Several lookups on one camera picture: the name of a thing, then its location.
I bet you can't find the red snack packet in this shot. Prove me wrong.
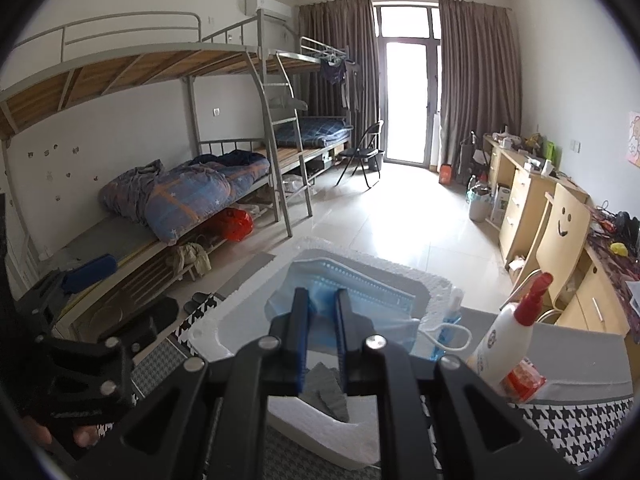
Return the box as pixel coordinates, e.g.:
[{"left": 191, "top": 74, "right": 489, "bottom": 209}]
[{"left": 501, "top": 358, "right": 547, "bottom": 403}]

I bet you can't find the houndstooth table cloth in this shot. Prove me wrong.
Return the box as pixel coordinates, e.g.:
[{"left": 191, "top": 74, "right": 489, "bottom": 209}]
[{"left": 94, "top": 294, "right": 637, "bottom": 480}]

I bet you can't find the pink cartoon wall picture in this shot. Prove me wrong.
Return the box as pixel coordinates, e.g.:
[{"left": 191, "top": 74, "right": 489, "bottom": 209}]
[{"left": 627, "top": 112, "right": 640, "bottom": 167}]

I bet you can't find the blue surgical face mask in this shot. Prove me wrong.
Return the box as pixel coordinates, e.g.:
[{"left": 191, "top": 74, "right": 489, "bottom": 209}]
[{"left": 264, "top": 257, "right": 472, "bottom": 362}]

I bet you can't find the brown curtain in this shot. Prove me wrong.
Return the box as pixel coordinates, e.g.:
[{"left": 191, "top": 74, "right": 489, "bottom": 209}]
[
  {"left": 438, "top": 0, "right": 522, "bottom": 167},
  {"left": 298, "top": 0, "right": 380, "bottom": 144}
]

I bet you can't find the blue orange quilt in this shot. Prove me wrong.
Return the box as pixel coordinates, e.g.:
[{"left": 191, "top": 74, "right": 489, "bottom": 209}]
[{"left": 99, "top": 150, "right": 270, "bottom": 246}]

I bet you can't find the red plastic bag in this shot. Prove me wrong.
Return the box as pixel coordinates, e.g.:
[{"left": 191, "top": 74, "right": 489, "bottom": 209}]
[{"left": 207, "top": 208, "right": 254, "bottom": 242}]

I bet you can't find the black folding chair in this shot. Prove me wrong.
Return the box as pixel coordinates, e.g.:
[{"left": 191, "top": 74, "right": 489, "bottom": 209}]
[{"left": 336, "top": 120, "right": 384, "bottom": 190}]

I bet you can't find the left brown curtain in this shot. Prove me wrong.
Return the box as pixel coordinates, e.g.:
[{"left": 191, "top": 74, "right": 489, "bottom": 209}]
[{"left": 298, "top": 0, "right": 380, "bottom": 144}]

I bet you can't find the grey metal bunk bed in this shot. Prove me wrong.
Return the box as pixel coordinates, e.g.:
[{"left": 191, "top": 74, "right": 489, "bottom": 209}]
[{"left": 1, "top": 15, "right": 290, "bottom": 340}]

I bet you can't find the glass balcony door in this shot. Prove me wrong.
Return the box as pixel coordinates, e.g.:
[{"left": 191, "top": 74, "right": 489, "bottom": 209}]
[{"left": 375, "top": 2, "right": 442, "bottom": 171}]

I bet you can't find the far metal bunk bed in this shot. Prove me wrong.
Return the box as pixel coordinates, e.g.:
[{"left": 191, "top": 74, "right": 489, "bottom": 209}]
[{"left": 246, "top": 36, "right": 360, "bottom": 207}]

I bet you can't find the left hand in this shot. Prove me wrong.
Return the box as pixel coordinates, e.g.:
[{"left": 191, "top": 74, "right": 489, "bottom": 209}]
[{"left": 21, "top": 416, "right": 103, "bottom": 451}]

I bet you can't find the wooden smiley face chair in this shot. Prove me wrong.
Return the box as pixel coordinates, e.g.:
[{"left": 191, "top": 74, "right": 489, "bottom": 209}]
[{"left": 506, "top": 183, "right": 591, "bottom": 310}]

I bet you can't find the right brown curtain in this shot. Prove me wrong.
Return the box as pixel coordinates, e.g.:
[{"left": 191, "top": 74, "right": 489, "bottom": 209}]
[{"left": 438, "top": 0, "right": 522, "bottom": 167}]

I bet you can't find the grey cloth in box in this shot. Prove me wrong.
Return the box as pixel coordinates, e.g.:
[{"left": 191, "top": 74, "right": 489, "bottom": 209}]
[{"left": 299, "top": 363, "right": 349, "bottom": 422}]

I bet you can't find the white air conditioner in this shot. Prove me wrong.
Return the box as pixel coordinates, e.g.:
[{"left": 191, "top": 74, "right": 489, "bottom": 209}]
[{"left": 245, "top": 0, "right": 293, "bottom": 21}]

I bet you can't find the long wooden desk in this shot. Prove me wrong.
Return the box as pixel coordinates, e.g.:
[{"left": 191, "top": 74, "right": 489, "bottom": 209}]
[{"left": 485, "top": 139, "right": 639, "bottom": 342}]

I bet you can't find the white styrofoam box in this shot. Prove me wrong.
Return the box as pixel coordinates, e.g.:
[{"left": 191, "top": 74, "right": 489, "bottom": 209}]
[{"left": 186, "top": 237, "right": 467, "bottom": 470}]

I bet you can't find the blue liquid spray bottle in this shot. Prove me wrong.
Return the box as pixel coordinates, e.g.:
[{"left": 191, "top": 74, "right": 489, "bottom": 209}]
[{"left": 434, "top": 287, "right": 464, "bottom": 330}]

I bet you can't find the white lotion pump bottle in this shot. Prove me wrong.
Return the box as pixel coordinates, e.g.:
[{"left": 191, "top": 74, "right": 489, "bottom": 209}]
[{"left": 466, "top": 272, "right": 553, "bottom": 388}]

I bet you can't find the yellow object on desk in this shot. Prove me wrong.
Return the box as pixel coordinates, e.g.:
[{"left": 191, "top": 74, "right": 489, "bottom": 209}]
[{"left": 610, "top": 242, "right": 629, "bottom": 258}]

